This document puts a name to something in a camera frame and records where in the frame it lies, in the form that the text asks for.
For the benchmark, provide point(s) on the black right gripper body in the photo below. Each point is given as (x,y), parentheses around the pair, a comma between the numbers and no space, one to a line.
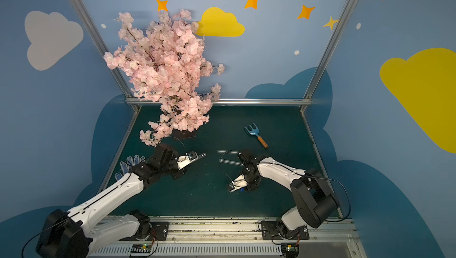
(246,160)

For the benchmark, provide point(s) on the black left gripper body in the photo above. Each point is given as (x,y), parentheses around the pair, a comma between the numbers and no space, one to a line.
(171,158)

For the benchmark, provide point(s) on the clear test tube diagonal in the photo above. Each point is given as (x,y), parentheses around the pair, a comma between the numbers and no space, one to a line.
(224,161)

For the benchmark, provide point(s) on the clear test tube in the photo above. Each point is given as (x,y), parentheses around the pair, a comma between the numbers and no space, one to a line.
(198,157)
(227,152)

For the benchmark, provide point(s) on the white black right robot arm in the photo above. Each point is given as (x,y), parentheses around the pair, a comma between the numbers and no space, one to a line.
(312,193)

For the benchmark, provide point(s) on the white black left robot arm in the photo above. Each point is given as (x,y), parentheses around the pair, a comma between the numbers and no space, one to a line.
(78,232)

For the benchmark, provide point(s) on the blue toy garden fork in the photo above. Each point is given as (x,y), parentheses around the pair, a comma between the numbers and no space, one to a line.
(253,130)

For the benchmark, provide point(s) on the blue dotted work glove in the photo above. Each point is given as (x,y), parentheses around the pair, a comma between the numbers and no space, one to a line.
(127,165)

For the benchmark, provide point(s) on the right controller board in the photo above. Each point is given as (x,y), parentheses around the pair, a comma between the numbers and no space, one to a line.
(289,250)

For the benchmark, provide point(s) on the controller board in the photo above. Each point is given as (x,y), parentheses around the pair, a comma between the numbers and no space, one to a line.
(289,250)
(140,250)

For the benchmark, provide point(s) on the left controller board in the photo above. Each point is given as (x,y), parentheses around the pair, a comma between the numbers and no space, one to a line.
(140,250)

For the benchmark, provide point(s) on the pink cherry blossom tree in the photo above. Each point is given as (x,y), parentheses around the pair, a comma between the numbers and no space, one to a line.
(165,64)

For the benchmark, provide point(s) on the dark tree base plate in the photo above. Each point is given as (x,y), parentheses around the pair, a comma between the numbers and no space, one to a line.
(182,135)

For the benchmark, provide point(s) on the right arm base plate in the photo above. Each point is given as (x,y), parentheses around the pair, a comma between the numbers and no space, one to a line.
(275,230)

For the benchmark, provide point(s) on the aluminium frame rail back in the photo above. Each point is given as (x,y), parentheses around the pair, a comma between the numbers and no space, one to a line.
(237,102)

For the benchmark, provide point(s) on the aluminium front rail base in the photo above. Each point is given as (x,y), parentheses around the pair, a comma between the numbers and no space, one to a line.
(231,237)

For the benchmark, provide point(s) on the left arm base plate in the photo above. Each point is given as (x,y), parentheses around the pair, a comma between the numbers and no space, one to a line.
(156,230)

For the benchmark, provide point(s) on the aluminium frame post left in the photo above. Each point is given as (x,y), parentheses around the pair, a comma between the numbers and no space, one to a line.
(96,37)

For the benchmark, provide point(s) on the aluminium frame post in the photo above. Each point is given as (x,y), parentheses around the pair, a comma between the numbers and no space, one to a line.
(336,34)
(96,37)

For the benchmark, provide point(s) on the aluminium frame post right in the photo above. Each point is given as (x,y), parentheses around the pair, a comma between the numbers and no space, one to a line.
(336,34)

